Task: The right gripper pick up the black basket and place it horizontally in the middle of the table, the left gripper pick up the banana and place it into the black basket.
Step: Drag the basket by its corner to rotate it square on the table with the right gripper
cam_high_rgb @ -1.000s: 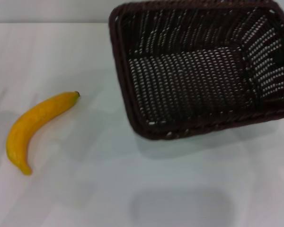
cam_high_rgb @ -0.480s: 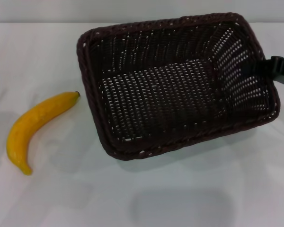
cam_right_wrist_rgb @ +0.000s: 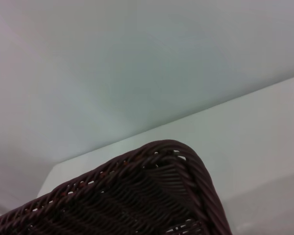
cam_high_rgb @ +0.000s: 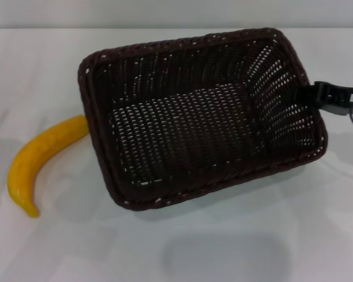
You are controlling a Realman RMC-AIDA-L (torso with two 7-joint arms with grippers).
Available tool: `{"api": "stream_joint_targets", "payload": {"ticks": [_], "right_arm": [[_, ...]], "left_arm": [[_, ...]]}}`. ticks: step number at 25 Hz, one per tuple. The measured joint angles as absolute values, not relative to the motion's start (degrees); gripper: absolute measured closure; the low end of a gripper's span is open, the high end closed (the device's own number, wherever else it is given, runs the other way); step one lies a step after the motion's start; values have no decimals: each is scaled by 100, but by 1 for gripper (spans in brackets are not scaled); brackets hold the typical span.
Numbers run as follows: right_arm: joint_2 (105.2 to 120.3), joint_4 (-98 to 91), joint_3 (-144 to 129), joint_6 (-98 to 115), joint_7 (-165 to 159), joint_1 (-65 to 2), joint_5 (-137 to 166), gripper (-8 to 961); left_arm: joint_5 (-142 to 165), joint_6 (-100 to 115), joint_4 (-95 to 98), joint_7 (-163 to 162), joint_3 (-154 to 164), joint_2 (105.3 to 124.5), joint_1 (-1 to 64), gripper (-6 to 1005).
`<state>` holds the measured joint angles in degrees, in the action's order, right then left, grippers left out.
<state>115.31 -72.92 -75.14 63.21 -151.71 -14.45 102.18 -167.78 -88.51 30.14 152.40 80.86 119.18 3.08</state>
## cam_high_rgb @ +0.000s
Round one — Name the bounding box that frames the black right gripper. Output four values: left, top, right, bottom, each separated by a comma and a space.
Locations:
288, 81, 353, 117

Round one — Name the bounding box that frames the yellow banana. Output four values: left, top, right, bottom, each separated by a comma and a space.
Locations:
7, 114, 86, 219

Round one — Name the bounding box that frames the dark woven plastic basket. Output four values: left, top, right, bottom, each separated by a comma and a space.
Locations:
77, 27, 328, 213

